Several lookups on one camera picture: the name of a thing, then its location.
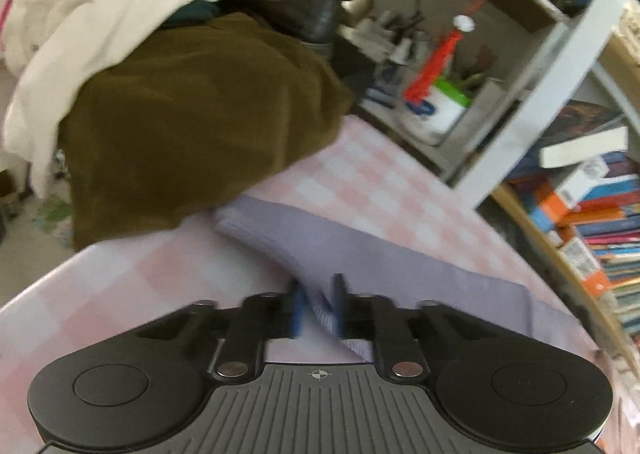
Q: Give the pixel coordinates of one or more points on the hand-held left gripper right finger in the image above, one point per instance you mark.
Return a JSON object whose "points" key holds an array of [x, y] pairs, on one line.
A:
{"points": [[340, 306]]}

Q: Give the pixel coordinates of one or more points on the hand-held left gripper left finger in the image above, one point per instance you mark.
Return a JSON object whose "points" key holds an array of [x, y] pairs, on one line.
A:
{"points": [[298, 309]]}

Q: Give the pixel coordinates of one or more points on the lavender and tan knit sweater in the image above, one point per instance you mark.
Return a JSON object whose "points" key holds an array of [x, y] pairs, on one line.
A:
{"points": [[350, 244]]}

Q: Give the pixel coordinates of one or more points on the pink checked cartoon table mat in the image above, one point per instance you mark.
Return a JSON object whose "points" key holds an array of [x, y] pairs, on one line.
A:
{"points": [[400, 173]]}

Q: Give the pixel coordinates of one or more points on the olive brown cloth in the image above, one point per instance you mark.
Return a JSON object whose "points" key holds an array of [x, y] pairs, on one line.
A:
{"points": [[200, 133]]}

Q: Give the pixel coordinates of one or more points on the white wipes tub green lid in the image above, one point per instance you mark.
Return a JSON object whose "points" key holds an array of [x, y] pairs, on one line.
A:
{"points": [[435, 113]]}

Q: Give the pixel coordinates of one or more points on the white black and orange box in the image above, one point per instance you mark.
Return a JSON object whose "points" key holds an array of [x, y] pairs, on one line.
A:
{"points": [[582, 259]]}

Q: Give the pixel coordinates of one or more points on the red tassel ornament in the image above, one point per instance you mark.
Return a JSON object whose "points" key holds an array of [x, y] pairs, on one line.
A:
{"points": [[432, 68]]}

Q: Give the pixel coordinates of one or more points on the white and orange labelled carton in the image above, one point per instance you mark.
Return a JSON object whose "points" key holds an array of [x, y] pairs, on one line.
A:
{"points": [[590, 178]]}

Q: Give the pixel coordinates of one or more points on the row of books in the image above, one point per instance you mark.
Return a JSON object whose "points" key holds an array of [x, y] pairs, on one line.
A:
{"points": [[615, 244]]}

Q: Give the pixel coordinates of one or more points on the cluster of pens and brushes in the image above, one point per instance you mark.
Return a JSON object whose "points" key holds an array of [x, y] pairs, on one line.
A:
{"points": [[410, 28]]}

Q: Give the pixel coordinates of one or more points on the thick white-paged book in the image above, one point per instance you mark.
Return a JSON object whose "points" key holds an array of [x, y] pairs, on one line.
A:
{"points": [[585, 146]]}

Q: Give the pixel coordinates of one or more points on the white and wood bookshelf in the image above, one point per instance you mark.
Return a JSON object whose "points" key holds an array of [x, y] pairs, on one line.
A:
{"points": [[540, 83]]}

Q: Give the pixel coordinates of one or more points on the cream white cloth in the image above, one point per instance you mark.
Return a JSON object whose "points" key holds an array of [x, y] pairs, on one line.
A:
{"points": [[100, 8]]}

